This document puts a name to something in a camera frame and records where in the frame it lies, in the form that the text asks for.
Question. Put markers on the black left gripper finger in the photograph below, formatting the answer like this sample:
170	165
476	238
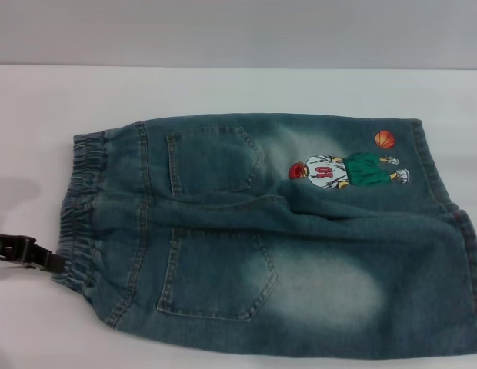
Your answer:
15	264
27	250

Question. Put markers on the blue denim shorts basketball print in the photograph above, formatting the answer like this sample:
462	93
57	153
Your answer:
300	250

